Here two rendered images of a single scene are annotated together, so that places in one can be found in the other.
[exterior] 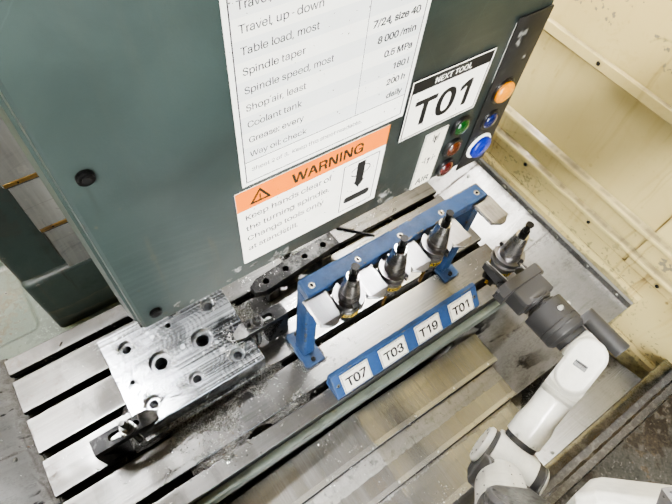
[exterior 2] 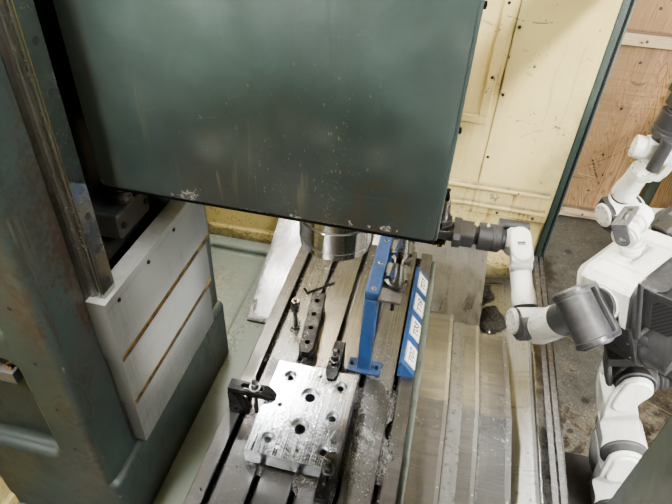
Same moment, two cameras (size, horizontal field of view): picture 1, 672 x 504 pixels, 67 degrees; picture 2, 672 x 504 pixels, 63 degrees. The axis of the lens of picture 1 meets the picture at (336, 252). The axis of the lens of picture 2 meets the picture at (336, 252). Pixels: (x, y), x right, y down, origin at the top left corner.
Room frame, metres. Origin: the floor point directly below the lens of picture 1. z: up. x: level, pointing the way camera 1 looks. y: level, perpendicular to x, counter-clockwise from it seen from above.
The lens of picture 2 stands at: (-0.34, 0.78, 2.22)
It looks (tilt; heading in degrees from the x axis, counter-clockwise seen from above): 39 degrees down; 323
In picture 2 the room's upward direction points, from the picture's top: 3 degrees clockwise
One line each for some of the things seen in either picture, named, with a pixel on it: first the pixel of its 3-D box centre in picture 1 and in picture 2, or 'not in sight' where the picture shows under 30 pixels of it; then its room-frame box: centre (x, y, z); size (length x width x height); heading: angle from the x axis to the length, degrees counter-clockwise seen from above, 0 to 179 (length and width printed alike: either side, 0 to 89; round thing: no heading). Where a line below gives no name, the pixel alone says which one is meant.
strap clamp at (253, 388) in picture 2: not in sight; (252, 395); (0.50, 0.39, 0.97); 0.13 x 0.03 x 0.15; 42
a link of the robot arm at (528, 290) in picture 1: (535, 300); (472, 233); (0.52, -0.42, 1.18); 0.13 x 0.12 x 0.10; 132
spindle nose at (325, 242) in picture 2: not in sight; (337, 215); (0.40, 0.21, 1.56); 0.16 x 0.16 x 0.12
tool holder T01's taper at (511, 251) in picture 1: (516, 244); (445, 207); (0.59, -0.35, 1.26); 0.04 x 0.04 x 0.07
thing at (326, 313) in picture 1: (324, 310); (392, 296); (0.41, 0.00, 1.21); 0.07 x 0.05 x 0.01; 42
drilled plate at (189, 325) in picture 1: (183, 353); (304, 415); (0.37, 0.31, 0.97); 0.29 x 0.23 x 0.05; 132
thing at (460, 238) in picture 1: (454, 234); not in sight; (0.63, -0.24, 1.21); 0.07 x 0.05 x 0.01; 42
